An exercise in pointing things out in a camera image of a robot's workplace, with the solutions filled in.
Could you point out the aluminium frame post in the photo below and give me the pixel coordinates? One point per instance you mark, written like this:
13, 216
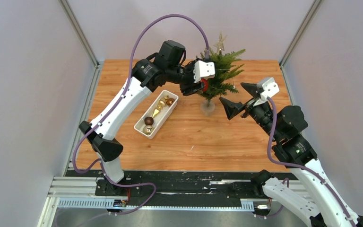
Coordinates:
79, 31
300, 31

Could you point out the left aluminium frame post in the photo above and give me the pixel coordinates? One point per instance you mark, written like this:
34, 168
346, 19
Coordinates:
79, 31

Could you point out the gold finial ornament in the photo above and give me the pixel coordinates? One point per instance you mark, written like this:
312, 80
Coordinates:
160, 105

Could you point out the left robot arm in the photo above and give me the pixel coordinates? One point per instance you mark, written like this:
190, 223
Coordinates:
145, 77

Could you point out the right aluminium frame post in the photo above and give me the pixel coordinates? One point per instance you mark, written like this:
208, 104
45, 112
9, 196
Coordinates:
300, 31

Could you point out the red glitter ball ornament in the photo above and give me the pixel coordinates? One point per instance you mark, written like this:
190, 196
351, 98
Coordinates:
205, 84

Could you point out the small green christmas tree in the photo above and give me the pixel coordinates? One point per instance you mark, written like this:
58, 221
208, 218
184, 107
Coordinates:
222, 83

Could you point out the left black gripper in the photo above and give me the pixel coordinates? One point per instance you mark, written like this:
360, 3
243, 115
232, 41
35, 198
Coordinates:
188, 89

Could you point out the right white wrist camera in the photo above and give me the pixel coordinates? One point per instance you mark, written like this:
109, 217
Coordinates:
265, 89

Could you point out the bronze ball ornament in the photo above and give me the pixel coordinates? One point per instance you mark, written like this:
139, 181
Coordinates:
170, 101

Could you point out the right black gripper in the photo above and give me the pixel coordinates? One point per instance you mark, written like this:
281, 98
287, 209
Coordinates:
232, 108

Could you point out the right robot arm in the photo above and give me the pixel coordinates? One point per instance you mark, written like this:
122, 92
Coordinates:
287, 147

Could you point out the white ornament tray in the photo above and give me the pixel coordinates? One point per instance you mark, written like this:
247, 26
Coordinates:
160, 118

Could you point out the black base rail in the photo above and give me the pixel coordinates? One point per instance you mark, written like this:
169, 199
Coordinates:
184, 189

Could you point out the gold ball ornament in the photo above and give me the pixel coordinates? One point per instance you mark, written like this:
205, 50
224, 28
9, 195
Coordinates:
148, 129

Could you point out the dark brown ball ornament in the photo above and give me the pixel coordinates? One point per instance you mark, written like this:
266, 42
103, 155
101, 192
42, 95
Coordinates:
149, 120

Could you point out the silver star ornament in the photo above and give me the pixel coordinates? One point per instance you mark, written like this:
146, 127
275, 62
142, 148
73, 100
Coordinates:
219, 45

